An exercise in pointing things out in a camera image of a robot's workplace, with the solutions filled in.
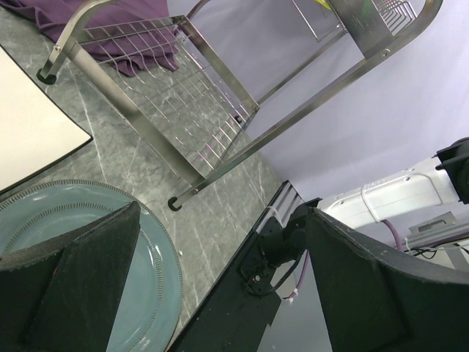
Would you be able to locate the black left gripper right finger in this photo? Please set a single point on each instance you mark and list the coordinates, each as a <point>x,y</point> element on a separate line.
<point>376,298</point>

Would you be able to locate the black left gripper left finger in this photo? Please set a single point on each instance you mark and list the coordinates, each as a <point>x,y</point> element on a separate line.
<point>63,294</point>

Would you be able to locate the teal round plate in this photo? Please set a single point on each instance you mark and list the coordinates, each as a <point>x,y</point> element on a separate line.
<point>150,307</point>

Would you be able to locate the white square plate black rim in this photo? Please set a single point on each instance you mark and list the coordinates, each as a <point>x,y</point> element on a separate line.
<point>35,133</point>

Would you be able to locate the green scalloped plate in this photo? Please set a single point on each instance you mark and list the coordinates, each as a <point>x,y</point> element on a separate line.
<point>324,3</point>

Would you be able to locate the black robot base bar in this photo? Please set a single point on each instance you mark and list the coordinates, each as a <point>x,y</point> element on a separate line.
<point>243,301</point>

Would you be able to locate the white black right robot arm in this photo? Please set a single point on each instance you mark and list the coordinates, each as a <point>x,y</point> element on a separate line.
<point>439,180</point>

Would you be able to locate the steel dish rack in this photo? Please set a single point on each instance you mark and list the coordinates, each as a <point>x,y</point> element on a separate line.
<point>193,116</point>

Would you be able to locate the purple cloth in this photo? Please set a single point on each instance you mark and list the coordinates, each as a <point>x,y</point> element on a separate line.
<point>122,34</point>

